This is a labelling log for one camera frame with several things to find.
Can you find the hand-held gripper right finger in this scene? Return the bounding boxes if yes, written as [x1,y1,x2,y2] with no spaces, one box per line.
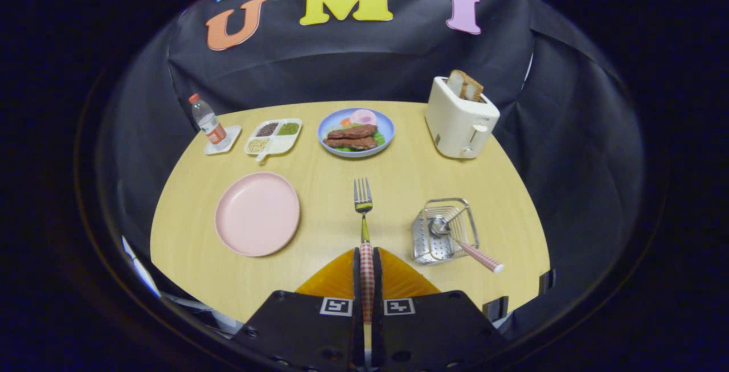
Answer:
[371,247,506,372]

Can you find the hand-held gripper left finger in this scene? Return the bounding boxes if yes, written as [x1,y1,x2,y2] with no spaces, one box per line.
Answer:
[231,247,365,372]

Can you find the spoon with checkered handle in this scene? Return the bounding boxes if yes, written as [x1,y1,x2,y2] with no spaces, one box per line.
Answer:
[429,215,506,273]

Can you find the fork with checkered handle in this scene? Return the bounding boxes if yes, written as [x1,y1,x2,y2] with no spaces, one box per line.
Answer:
[353,177,375,324]

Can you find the pink plate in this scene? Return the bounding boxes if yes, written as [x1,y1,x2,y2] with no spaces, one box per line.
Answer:
[214,171,301,257]

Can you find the white divided tray with beans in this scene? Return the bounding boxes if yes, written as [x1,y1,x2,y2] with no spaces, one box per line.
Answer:
[244,118,303,163]

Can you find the brown grilled meat strip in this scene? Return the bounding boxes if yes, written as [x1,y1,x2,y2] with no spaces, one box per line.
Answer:
[326,124,378,140]
[323,136,378,151]

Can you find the white toaster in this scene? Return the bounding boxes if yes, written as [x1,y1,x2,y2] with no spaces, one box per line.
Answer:
[424,76,501,160]

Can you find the blue plate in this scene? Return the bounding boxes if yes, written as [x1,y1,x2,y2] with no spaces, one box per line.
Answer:
[317,108,395,159]

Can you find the white square coaster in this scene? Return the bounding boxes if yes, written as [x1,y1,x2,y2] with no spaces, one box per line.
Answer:
[204,125,242,156]

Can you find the clear water bottle red label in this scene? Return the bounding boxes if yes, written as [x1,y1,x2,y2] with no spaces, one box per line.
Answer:
[189,93,228,146]

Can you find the toast slice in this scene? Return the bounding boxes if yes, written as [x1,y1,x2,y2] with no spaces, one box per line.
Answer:
[446,70,470,99]
[460,76,485,103]

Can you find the metal wire cutlery basket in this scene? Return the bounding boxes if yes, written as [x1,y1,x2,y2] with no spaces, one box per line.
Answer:
[411,197,480,265]

